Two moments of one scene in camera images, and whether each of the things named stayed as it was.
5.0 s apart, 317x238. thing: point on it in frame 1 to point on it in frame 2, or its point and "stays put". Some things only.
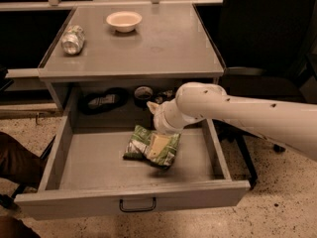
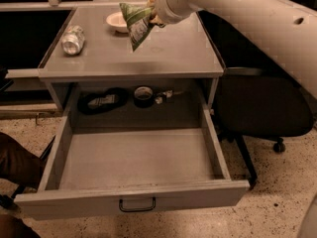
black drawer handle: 121,205 stays put
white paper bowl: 124,21 stays put
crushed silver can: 73,39 stays put
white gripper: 160,121 to 163,4
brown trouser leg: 19,164 stays put
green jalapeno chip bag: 139,143 to 138,18
